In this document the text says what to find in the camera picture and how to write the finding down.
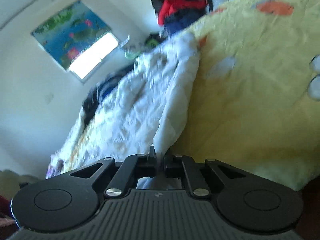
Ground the red garment on pile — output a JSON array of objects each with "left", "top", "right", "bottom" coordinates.
[{"left": 158, "top": 0, "right": 207, "bottom": 26}]

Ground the dark blue garment on pile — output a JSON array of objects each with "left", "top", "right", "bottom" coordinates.
[{"left": 164, "top": 9, "right": 206, "bottom": 35}]

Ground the yellow carrot print bedspread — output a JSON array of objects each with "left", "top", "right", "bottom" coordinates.
[{"left": 171, "top": 0, "right": 319, "bottom": 191}]

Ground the bright window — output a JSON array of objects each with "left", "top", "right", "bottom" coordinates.
[{"left": 68, "top": 33, "right": 119, "bottom": 80}]

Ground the lotus print window blind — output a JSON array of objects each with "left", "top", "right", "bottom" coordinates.
[{"left": 31, "top": 0, "right": 111, "bottom": 70}]

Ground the dark blue striped clothes pile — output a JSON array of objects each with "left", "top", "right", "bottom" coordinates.
[{"left": 82, "top": 64, "right": 135, "bottom": 127}]

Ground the white quilted down jacket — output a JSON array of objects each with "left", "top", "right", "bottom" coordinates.
[{"left": 46, "top": 32, "right": 200, "bottom": 178}]

